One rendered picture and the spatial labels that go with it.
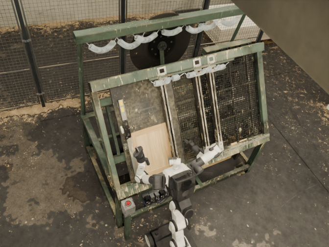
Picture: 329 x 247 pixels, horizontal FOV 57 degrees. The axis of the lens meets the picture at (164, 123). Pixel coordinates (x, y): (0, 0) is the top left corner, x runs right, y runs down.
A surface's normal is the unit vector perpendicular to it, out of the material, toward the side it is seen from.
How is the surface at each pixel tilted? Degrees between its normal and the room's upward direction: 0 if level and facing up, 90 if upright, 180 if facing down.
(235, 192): 0
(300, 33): 90
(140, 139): 54
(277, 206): 0
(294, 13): 90
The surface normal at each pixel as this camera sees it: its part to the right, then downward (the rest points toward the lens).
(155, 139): 0.44, 0.18
